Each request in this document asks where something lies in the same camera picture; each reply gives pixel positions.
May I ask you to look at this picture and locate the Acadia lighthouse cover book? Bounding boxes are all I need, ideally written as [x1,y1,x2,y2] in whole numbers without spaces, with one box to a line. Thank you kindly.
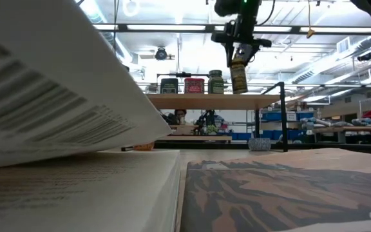
[178,147,371,232]

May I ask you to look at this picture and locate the wooden shelf with black frame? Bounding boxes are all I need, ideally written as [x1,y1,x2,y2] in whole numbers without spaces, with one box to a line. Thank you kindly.
[145,81,289,153]

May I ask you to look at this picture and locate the yellow lid seasoning jar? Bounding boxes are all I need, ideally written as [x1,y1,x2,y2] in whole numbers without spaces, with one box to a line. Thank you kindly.
[229,53,249,95]

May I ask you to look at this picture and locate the ceiling air vent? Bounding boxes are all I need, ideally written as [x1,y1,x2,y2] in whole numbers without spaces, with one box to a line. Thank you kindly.
[336,36,351,55]

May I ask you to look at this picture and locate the green lid oregano jar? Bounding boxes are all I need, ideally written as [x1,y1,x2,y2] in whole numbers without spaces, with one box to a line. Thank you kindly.
[207,70,225,95]

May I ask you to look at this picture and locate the black spice tin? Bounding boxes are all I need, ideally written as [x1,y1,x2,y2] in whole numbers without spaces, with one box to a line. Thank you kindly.
[160,77,179,95]

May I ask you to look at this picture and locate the black aluminium table frame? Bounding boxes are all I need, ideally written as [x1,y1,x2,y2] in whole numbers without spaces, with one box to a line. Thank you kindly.
[90,24,371,156]

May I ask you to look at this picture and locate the background workbench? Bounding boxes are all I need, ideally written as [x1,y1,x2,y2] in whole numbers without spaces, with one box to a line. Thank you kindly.
[312,125,371,144]

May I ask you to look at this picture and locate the person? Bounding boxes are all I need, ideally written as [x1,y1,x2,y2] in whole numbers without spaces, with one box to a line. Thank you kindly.
[172,108,189,126]

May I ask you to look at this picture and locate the white ring light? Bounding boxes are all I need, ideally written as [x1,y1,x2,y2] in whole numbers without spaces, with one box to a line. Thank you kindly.
[122,0,140,17]

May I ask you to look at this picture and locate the yellow hanging cord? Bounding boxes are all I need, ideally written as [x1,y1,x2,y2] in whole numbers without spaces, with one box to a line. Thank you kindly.
[306,0,316,39]

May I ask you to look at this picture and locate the wooden background table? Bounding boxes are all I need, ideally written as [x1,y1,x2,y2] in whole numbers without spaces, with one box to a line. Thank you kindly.
[158,124,233,142]

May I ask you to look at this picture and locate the orange object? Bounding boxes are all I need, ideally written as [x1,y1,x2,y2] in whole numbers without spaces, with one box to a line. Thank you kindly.
[133,141,157,151]

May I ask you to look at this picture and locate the red spice tin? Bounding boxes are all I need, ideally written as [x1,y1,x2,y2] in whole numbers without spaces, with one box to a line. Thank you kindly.
[184,77,205,95]

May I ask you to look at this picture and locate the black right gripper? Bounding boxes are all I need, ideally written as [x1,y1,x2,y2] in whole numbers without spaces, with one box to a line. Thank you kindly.
[211,21,272,68]

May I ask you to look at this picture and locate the open white paper book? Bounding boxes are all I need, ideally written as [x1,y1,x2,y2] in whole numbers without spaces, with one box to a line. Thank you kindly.
[0,0,182,232]

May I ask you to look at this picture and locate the black ceiling fixture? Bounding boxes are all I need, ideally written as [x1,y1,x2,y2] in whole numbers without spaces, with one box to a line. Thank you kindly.
[155,46,176,61]

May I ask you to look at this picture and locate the grey patterned bowl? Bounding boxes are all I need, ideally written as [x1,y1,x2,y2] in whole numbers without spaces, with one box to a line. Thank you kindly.
[248,137,272,151]

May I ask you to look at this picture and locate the small clear spice jar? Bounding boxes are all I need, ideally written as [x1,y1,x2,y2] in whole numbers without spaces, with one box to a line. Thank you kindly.
[146,82,160,95]

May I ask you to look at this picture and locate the blue storage bins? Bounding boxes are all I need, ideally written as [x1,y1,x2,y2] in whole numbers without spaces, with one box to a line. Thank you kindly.
[261,111,315,122]

